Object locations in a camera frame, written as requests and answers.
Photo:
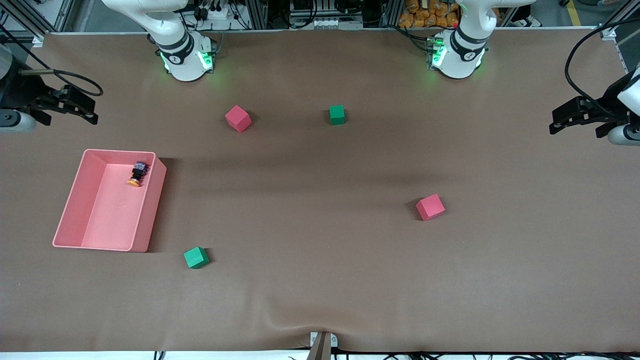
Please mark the metal corner bracket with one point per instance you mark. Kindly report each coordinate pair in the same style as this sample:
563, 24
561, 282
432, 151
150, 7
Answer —
38, 41
608, 34

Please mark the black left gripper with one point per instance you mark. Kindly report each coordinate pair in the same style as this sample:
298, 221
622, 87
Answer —
610, 96

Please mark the white black sneaker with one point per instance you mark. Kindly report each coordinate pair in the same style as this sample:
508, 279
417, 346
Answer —
527, 22

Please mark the yellow-capped black push button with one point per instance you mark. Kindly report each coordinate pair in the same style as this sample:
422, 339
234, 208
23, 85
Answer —
137, 172

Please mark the red cube block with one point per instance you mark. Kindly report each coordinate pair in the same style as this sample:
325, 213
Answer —
238, 118
430, 207

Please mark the pink plastic bin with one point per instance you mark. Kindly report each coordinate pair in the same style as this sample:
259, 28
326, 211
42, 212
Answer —
115, 210

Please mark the white power strip with plugs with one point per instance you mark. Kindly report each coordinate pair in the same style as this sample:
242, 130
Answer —
217, 13

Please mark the green cube block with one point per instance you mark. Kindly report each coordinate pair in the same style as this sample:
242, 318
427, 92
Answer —
196, 257
336, 115

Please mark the aluminium frame post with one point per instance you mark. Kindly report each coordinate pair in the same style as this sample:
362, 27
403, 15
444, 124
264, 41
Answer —
390, 12
257, 12

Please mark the metal table clamp bracket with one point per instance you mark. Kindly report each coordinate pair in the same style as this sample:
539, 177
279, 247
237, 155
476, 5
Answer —
322, 346

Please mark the brown table mat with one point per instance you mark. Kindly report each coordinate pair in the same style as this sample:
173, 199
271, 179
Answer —
320, 275

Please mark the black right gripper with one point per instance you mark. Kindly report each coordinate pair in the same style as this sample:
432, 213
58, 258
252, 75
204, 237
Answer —
23, 91

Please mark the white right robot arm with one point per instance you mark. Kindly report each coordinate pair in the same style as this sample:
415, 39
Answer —
182, 55

